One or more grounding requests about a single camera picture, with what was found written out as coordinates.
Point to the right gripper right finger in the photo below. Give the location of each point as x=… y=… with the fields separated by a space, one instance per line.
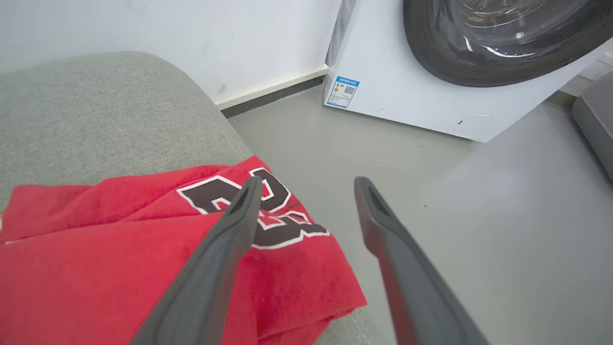
x=412 y=287

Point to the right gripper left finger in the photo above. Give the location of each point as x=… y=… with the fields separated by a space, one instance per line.
x=210 y=278

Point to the red basketball jersey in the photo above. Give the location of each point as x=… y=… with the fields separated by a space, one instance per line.
x=96 y=268

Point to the grey fabric sofa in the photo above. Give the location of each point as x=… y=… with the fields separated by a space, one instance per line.
x=96 y=120

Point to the blue white energy label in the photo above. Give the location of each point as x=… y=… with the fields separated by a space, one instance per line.
x=343 y=92

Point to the white washing machine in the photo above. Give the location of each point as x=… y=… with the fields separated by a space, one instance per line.
x=388 y=62

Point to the grey padded cushion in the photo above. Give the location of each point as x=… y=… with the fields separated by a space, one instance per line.
x=598 y=120

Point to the dark round washing machine door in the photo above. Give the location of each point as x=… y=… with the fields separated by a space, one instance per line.
x=498 y=43

